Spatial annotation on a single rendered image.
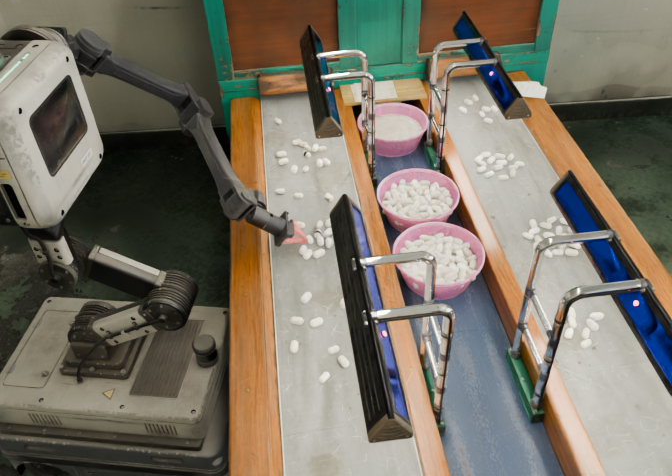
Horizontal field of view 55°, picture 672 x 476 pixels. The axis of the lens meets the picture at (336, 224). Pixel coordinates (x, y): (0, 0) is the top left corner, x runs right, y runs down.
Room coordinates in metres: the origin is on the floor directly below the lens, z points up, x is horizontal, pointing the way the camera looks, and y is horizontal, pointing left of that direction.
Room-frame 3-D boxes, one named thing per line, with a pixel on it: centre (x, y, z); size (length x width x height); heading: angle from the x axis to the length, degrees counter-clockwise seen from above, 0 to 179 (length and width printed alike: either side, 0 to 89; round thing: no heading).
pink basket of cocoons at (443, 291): (1.35, -0.29, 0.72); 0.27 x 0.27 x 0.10
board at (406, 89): (2.28, -0.22, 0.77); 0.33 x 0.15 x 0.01; 95
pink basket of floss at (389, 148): (2.07, -0.23, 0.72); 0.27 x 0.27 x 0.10
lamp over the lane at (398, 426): (0.91, -0.05, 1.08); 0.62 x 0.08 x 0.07; 5
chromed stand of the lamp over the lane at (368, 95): (1.88, -0.05, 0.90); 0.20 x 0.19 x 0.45; 5
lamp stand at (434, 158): (1.91, -0.45, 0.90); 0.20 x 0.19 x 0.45; 5
